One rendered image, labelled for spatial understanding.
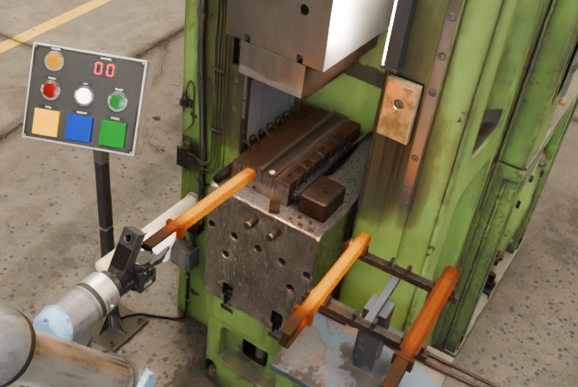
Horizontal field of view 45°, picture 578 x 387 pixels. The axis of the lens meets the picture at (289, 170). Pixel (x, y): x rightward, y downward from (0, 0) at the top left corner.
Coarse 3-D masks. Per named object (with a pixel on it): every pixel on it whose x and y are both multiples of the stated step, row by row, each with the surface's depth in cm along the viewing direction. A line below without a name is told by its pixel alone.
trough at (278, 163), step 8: (328, 120) 223; (336, 120) 224; (320, 128) 220; (328, 128) 220; (312, 136) 216; (296, 144) 209; (304, 144) 211; (288, 152) 206; (296, 152) 207; (280, 160) 203; (288, 160) 204; (272, 168) 200
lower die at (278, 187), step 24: (288, 120) 222; (312, 120) 222; (264, 144) 210; (288, 144) 210; (312, 144) 209; (336, 144) 212; (240, 168) 201; (264, 168) 197; (288, 168) 200; (312, 168) 203; (264, 192) 200; (288, 192) 195
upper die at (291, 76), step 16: (240, 48) 181; (256, 48) 178; (368, 48) 202; (240, 64) 183; (256, 64) 180; (272, 64) 177; (288, 64) 174; (336, 64) 187; (272, 80) 179; (288, 80) 176; (304, 80) 174; (320, 80) 182
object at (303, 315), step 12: (360, 240) 178; (348, 252) 174; (360, 252) 176; (336, 264) 170; (348, 264) 170; (324, 276) 166; (336, 276) 166; (324, 288) 163; (312, 300) 159; (300, 312) 155; (312, 312) 156; (288, 324) 151; (300, 324) 156; (288, 336) 149
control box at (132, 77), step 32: (32, 64) 201; (64, 64) 201; (96, 64) 200; (128, 64) 199; (32, 96) 202; (64, 96) 202; (96, 96) 201; (128, 96) 200; (32, 128) 203; (64, 128) 202; (96, 128) 202; (128, 128) 201
